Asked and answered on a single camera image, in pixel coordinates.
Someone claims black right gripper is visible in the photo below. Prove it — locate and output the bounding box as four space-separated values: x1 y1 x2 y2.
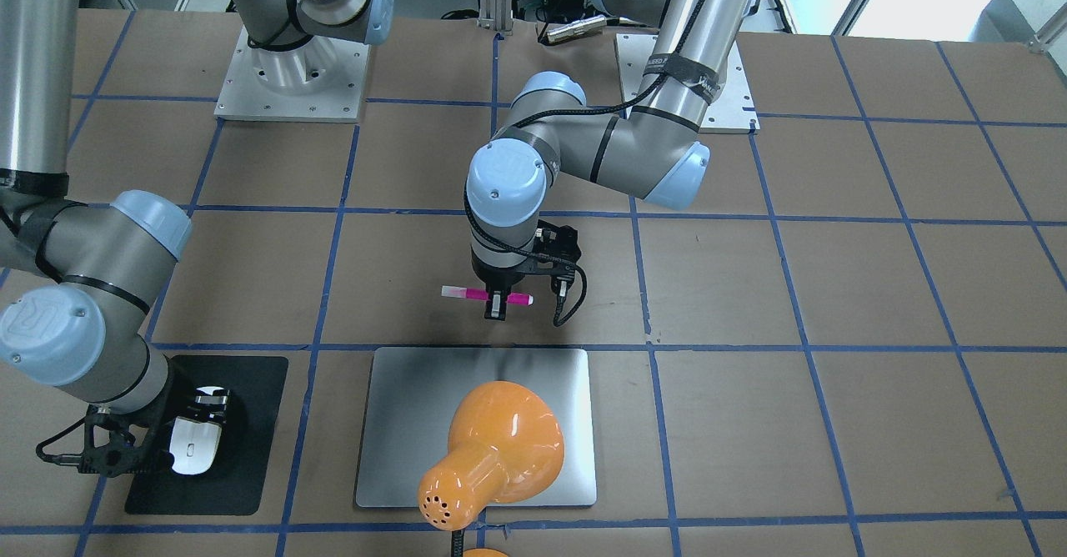
125 362 240 474

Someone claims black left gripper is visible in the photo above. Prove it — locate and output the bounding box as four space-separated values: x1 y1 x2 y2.
472 254 534 321

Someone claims pink marker pen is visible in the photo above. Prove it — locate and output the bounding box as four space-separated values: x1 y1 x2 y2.
441 286 534 306

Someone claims white computer mouse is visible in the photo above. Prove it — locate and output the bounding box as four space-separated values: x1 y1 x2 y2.
168 417 223 476

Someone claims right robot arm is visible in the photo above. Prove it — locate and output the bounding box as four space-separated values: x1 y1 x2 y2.
3 0 228 477

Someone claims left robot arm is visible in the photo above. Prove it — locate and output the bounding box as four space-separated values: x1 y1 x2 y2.
463 0 753 327

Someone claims black mousepad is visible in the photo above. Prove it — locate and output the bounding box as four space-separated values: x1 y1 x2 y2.
123 354 288 516

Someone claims silver laptop notebook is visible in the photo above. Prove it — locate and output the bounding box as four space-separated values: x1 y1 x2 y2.
353 347 598 509

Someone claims orange desk lamp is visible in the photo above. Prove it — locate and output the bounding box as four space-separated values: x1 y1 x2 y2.
417 381 566 556

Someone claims silver metal cylinder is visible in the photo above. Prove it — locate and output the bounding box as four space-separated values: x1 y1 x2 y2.
539 14 609 47

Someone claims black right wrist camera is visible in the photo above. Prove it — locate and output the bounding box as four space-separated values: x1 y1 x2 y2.
35 405 157 478

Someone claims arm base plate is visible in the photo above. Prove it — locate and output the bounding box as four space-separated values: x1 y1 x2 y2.
214 30 371 123
614 33 759 134

